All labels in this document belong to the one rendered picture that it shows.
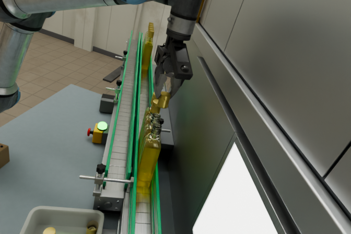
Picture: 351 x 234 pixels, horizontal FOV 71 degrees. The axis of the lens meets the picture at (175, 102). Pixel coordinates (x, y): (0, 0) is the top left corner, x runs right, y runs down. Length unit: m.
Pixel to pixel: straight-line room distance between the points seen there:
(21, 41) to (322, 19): 0.82
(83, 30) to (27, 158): 3.34
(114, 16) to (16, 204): 3.44
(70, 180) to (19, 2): 0.69
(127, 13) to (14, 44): 3.21
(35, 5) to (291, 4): 0.56
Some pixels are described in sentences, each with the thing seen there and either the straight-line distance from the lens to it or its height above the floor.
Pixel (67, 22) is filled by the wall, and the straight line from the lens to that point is 4.61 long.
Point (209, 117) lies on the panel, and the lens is 0.70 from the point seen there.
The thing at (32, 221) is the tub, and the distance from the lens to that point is 0.95.
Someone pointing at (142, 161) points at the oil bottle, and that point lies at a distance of 0.86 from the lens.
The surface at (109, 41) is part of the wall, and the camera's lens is 4.28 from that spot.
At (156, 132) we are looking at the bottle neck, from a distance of 0.80.
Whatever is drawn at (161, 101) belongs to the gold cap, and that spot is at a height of 1.22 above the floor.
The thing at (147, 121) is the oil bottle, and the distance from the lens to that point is 0.91.
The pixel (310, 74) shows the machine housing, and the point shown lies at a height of 1.50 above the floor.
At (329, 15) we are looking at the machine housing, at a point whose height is 1.59.
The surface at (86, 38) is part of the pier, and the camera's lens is 4.37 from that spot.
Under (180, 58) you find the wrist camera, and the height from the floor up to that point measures 1.38.
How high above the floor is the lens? 1.59
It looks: 28 degrees down
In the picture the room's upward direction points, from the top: 17 degrees clockwise
